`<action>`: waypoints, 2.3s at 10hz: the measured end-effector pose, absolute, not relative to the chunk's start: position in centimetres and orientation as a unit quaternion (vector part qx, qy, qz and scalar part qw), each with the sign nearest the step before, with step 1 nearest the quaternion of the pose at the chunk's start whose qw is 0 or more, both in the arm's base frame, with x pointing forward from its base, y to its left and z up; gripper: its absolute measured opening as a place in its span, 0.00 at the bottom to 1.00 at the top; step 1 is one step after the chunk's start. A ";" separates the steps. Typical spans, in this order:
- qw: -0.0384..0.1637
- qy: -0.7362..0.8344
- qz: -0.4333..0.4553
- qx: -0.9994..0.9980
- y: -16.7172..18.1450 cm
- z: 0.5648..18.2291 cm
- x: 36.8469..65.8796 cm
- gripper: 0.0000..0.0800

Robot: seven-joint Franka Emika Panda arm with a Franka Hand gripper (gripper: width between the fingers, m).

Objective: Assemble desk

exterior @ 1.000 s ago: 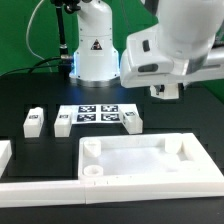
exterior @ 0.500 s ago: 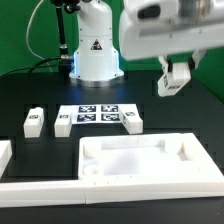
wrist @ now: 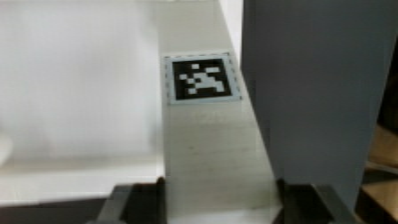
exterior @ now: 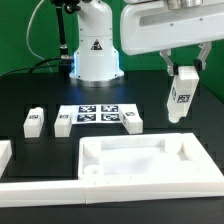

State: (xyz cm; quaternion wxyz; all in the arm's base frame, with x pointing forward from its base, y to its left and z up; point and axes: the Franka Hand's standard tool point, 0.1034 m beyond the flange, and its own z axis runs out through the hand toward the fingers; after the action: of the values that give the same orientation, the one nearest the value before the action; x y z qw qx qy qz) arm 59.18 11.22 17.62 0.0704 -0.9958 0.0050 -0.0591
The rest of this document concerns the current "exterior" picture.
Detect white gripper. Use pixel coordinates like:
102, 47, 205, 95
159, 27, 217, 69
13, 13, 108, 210
120, 0, 224, 76

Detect white desk top tray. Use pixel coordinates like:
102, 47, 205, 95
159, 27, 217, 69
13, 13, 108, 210
78, 133, 224, 185

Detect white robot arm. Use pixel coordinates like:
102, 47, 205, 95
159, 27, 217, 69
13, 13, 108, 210
70, 0, 224, 87

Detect white marker sheet with tags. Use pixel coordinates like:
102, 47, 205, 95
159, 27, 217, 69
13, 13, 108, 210
58, 104, 138, 125

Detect white L-shaped fence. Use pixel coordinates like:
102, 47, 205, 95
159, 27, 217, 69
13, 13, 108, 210
0, 181, 224, 208

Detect white block left edge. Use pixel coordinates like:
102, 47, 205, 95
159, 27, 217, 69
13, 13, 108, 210
0, 140, 12, 178

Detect black camera stand pole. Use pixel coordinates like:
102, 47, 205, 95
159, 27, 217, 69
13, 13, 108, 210
50, 0, 81, 79

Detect black cable on table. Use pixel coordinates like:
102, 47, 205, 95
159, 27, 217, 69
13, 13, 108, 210
0, 57, 63, 77

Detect grey cable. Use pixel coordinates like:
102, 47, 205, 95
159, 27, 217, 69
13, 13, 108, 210
25, 0, 53, 73

